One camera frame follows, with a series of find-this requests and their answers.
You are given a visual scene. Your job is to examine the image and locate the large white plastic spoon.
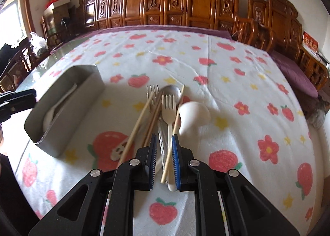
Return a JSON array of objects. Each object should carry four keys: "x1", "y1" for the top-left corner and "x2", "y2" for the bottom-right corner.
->
[{"x1": 168, "y1": 101, "x2": 211, "y2": 192}]

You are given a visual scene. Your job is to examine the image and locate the white spoon in tray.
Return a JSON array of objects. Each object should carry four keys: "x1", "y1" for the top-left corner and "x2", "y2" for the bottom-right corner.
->
[{"x1": 42, "y1": 84, "x2": 77, "y2": 132}]

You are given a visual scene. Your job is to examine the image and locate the grey metal utensil tray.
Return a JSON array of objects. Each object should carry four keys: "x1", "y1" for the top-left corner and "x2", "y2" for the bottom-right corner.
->
[{"x1": 24, "y1": 65, "x2": 105, "y2": 158}]

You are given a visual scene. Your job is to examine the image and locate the dark wooden chair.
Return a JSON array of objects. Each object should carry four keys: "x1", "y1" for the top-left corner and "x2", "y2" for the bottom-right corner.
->
[{"x1": 1, "y1": 37, "x2": 50, "y2": 93}]

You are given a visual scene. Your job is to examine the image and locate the white plastic bag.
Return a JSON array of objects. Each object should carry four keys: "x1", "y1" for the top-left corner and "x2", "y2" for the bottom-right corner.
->
[{"x1": 30, "y1": 32, "x2": 49, "y2": 57}]

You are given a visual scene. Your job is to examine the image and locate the cream plastic fork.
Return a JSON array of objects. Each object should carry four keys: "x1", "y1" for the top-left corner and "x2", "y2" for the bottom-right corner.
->
[{"x1": 161, "y1": 95, "x2": 176, "y2": 186}]

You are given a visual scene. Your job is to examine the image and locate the steel fork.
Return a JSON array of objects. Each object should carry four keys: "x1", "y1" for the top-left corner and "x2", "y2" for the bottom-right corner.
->
[{"x1": 110, "y1": 91, "x2": 156, "y2": 164}]

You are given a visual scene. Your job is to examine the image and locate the strawberry flower tablecloth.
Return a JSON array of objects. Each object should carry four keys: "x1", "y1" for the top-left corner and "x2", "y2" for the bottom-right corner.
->
[{"x1": 15, "y1": 25, "x2": 326, "y2": 236}]

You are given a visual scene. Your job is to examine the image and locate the steel spoon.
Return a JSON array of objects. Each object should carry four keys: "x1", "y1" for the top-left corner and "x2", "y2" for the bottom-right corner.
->
[{"x1": 154, "y1": 85, "x2": 183, "y2": 175}]

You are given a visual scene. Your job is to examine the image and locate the cardboard boxes stack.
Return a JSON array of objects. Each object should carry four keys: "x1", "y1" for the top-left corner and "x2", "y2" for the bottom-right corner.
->
[{"x1": 42, "y1": 0, "x2": 71, "y2": 29}]

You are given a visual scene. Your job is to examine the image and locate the purple seat cushion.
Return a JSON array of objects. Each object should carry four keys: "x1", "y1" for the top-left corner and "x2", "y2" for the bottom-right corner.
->
[{"x1": 270, "y1": 51, "x2": 318, "y2": 98}]

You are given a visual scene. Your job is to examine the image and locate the carved wooden armchair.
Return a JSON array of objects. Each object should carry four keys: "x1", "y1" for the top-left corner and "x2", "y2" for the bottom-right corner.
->
[{"x1": 232, "y1": 17, "x2": 276, "y2": 53}]

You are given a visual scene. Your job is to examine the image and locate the wooden side table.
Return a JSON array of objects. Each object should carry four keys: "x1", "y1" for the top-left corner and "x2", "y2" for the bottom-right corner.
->
[{"x1": 298, "y1": 47, "x2": 328, "y2": 91}]

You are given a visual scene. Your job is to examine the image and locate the carved wooden bench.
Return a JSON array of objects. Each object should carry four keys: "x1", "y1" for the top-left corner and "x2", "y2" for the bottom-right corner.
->
[{"x1": 78, "y1": 0, "x2": 303, "y2": 57}]

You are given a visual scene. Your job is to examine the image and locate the red greeting card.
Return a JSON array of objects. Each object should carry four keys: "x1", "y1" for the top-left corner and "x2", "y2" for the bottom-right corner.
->
[{"x1": 302, "y1": 30, "x2": 318, "y2": 56}]

